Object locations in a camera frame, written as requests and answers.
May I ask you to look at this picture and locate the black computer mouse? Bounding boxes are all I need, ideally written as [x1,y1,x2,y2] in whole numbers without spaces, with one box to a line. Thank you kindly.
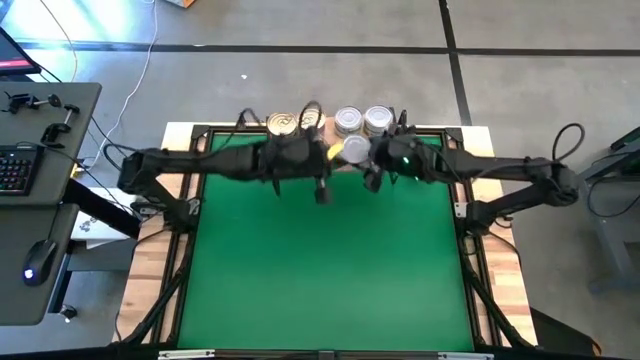
[21,238,60,288]

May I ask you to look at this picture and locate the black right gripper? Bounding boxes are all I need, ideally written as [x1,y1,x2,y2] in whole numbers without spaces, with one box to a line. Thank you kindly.
[363,130,444,194]

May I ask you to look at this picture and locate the green table mat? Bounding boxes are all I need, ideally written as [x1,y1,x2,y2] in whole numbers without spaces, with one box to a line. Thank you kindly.
[177,130,476,352]

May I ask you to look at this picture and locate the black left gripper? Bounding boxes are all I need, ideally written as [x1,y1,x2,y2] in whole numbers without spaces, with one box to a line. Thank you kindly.
[259,130,334,205]

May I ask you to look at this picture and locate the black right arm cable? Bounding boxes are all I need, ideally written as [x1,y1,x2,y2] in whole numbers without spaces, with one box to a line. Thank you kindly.
[551,122,587,164]

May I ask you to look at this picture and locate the black desk clamp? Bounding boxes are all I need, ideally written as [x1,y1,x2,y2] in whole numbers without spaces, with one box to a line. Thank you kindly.
[39,103,82,150]
[1,91,63,115]

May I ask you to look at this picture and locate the short black floor tape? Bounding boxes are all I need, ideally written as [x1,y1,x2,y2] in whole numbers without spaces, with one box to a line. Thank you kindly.
[438,0,474,126]

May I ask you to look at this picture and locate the black metal rig frame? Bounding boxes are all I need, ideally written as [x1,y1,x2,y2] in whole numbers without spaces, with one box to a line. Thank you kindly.
[112,122,539,360]

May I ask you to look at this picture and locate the white cardboard box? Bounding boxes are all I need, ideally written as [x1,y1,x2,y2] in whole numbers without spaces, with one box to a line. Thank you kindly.
[69,209,141,251]

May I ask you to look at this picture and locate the black computer monitor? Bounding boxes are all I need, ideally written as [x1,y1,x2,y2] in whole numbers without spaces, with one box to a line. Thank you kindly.
[0,25,43,77]

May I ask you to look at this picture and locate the black connector box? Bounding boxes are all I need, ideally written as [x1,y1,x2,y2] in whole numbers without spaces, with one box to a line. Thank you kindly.
[129,199,166,217]

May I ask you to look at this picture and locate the pale yellow floor cable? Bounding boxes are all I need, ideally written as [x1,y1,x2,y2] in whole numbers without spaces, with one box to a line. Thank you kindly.
[38,0,80,84]

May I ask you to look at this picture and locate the wooden shelf with black legs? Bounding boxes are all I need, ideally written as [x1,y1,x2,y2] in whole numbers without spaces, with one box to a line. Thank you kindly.
[238,102,409,197]

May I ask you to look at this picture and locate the backlit black keyboard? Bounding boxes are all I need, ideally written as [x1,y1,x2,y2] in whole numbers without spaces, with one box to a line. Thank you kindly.
[0,143,45,197]

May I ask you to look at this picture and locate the silver metal bracket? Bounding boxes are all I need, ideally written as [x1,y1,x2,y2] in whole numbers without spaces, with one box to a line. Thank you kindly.
[438,351,495,360]
[158,349,217,360]

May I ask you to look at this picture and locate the grey metal stand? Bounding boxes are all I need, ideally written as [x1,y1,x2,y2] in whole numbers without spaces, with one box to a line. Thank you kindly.
[549,124,640,296]

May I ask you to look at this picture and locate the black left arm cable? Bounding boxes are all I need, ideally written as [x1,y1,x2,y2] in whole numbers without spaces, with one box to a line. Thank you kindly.
[102,100,324,172]

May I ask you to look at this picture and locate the white floor cable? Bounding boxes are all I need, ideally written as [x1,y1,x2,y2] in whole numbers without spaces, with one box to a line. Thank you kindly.
[92,0,160,169]

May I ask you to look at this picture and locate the long black floor tape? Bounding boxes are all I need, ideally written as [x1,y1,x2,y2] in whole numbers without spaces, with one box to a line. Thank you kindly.
[14,39,640,57]

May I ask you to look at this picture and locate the dark grey desk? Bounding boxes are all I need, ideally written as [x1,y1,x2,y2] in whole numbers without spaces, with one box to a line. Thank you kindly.
[0,81,103,327]

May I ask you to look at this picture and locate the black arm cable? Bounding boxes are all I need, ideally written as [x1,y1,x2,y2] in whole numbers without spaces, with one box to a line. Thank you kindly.
[102,100,324,172]
[551,122,587,164]

